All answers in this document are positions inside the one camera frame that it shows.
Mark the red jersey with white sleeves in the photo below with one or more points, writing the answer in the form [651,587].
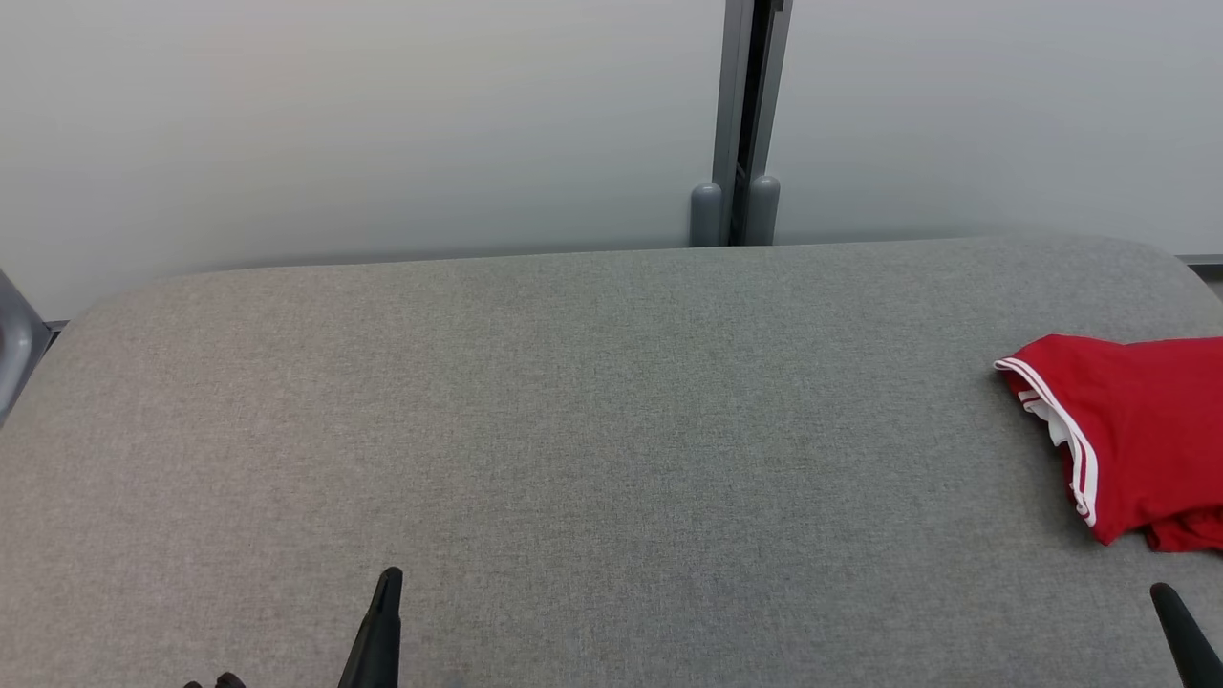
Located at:
[1147,430]

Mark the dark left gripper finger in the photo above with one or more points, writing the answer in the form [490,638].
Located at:
[377,650]

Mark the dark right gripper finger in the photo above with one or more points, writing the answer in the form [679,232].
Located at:
[1194,659]

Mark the grey cylindrical post foot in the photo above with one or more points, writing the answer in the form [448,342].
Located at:
[764,215]
[705,220]

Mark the dark grey partition bottom rail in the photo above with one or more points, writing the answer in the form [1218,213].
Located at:
[1204,262]

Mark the grey partition corner post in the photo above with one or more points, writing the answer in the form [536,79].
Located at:
[17,344]

